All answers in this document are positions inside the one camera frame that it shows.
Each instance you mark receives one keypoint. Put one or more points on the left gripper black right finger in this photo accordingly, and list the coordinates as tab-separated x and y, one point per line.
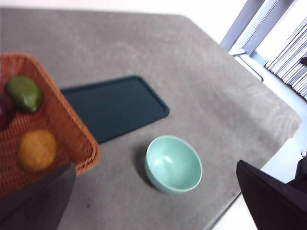
273	206

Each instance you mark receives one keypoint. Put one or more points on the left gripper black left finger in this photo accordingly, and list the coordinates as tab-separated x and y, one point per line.
36	206

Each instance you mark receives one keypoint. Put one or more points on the yellow-brown kiwi fruit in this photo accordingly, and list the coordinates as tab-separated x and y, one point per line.
37	149

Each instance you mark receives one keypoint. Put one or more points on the teal ceramic bowl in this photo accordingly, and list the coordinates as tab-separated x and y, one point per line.
172	165

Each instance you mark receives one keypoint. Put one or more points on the brown wicker basket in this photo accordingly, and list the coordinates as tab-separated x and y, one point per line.
36	119

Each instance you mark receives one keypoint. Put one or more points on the dark purple round fruit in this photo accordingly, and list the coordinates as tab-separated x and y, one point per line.
4	112

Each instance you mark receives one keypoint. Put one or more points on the green avocado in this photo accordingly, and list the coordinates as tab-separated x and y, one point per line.
24	93

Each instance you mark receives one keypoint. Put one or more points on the dark rectangular tray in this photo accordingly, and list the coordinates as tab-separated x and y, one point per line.
115	107

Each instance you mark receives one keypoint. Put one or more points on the white slatted panel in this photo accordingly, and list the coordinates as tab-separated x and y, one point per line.
292	62

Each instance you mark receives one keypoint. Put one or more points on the grey metal frame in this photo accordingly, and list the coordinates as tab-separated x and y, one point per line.
242	36

